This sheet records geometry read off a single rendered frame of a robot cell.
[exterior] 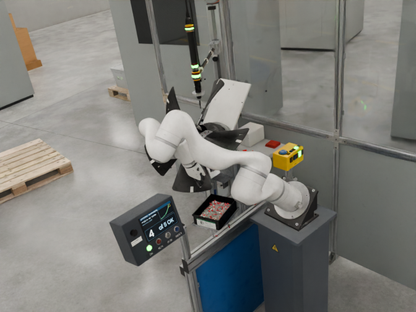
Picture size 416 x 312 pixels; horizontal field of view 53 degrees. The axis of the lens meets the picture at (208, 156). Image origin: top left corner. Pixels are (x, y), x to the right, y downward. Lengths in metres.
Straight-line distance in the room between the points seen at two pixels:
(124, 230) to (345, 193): 1.66
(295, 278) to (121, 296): 1.48
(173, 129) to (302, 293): 1.09
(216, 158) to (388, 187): 1.33
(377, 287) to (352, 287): 0.16
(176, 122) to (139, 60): 3.59
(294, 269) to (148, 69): 3.57
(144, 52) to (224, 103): 2.57
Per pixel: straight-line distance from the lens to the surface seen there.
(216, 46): 2.79
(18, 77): 8.04
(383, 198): 2.77
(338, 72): 2.57
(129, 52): 5.28
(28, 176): 4.90
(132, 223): 1.68
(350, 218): 2.98
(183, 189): 2.35
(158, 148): 1.64
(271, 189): 1.82
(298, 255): 2.06
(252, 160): 1.72
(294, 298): 2.25
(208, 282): 2.25
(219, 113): 2.67
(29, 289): 3.59
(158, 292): 3.15
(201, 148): 1.66
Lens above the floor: 2.20
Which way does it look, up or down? 28 degrees down
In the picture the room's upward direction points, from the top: 8 degrees counter-clockwise
